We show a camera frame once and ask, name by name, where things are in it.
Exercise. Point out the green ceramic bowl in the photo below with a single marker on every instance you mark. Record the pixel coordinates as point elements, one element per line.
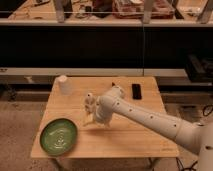
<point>58,137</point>

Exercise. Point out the white ceramic figurine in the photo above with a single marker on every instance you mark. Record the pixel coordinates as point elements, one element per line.
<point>90,104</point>

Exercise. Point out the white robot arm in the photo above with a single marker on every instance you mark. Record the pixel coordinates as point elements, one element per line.
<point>194,137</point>

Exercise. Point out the wooden table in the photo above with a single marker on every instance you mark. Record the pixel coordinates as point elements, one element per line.
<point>122,138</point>

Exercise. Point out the red clutter box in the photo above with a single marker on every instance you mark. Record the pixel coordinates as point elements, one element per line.
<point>161,9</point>

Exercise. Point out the long workbench shelf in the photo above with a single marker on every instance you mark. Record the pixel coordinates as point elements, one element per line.
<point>99,13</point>

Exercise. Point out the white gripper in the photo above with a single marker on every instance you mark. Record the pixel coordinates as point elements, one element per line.
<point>102,116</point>

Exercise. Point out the black equipment right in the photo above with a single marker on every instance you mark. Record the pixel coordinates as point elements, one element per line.
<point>199,70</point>

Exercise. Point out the white ceramic cup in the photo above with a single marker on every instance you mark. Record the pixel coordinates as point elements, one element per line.
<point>64,85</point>

